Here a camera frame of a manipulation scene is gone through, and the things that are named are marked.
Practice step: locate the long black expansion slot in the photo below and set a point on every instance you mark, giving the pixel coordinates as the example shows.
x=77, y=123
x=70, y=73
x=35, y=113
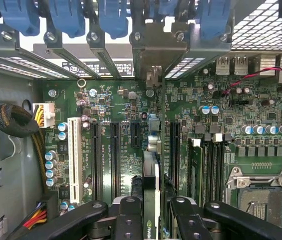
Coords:
x=96, y=162
x=115, y=162
x=175, y=150

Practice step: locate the white power connector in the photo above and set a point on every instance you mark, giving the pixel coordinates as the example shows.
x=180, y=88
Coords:
x=47, y=112

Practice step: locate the short black expansion slot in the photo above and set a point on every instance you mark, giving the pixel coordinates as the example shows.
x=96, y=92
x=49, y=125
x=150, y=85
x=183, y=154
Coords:
x=135, y=135

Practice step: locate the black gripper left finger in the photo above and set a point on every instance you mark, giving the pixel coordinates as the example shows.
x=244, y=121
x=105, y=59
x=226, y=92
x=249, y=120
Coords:
x=76, y=220

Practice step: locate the RAM slot with white latches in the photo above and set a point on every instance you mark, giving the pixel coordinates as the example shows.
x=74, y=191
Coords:
x=218, y=175

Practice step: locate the CPU socket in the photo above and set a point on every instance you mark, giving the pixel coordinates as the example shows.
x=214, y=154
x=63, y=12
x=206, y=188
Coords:
x=263, y=205

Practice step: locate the metal slot cover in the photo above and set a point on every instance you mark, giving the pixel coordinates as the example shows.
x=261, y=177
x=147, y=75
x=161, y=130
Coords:
x=205, y=46
x=1, y=45

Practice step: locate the white expansion slot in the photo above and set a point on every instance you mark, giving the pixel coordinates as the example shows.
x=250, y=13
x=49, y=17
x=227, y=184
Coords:
x=69, y=150

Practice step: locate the black open PC case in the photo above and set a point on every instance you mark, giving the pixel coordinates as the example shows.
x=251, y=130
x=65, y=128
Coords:
x=6, y=162

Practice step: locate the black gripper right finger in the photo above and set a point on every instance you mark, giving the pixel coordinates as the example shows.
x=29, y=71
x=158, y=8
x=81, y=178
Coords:
x=230, y=222

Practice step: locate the green motherboard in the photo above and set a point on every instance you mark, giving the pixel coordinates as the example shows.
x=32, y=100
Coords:
x=120, y=105

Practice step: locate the RAM slot with black latches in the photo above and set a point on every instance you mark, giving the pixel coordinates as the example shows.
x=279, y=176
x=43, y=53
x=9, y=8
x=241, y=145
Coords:
x=206, y=175

